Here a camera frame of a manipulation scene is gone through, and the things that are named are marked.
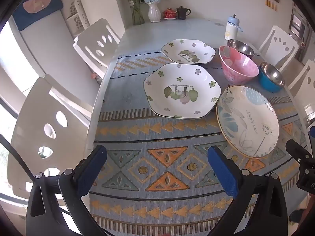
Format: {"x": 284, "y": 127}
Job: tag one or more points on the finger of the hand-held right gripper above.
{"x": 296, "y": 150}

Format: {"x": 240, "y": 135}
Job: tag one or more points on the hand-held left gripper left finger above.
{"x": 91, "y": 170}

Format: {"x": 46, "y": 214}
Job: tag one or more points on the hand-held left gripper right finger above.
{"x": 221, "y": 170}

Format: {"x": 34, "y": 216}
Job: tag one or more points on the round blue leaf plate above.
{"x": 246, "y": 118}

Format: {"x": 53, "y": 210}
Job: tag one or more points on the blue steel bowl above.
{"x": 268, "y": 83}

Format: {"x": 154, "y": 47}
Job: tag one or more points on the pink cartoon bowl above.
{"x": 238, "y": 64}

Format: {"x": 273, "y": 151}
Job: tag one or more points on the large hexagonal floral plate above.
{"x": 157, "y": 88}

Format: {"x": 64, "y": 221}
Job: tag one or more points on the red steel bowl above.
{"x": 242, "y": 46}

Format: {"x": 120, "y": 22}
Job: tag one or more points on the small hexagonal floral plate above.
{"x": 172, "y": 50}

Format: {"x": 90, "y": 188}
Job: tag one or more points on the person's right forearm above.
{"x": 311, "y": 211}

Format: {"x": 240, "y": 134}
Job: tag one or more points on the patterned woven table mat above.
{"x": 167, "y": 132}

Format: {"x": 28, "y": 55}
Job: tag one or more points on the white dining chair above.
{"x": 32, "y": 127}
{"x": 305, "y": 78}
{"x": 93, "y": 51}
{"x": 270, "y": 44}

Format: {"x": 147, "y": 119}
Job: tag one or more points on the dark glass cabinet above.
{"x": 299, "y": 24}

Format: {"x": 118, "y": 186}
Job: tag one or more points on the white tall appliance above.
{"x": 54, "y": 49}

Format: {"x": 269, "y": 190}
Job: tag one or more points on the white bottle with blue lid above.
{"x": 231, "y": 30}

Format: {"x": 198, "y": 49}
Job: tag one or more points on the clear glass vase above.
{"x": 137, "y": 17}

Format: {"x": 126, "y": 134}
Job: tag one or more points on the dark brown lidded cup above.
{"x": 181, "y": 13}

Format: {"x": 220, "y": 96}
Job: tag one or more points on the red lidded teacup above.
{"x": 169, "y": 14}

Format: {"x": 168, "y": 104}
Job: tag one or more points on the white ribbed vase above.
{"x": 154, "y": 13}

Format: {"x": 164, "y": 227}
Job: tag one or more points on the blue dust cover cloth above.
{"x": 54, "y": 0}

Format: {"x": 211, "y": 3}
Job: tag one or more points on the leaf print wall organizer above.
{"x": 77, "y": 14}

